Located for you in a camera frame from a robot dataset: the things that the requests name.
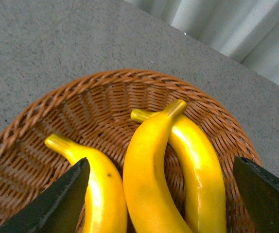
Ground grey pleated curtain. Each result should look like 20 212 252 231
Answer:
133 0 279 85

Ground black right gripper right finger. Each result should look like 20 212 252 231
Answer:
233 156 279 233

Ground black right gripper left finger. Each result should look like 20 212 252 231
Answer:
0 158 90 233

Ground yellow banana with green stem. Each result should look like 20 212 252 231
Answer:
131 109 227 233

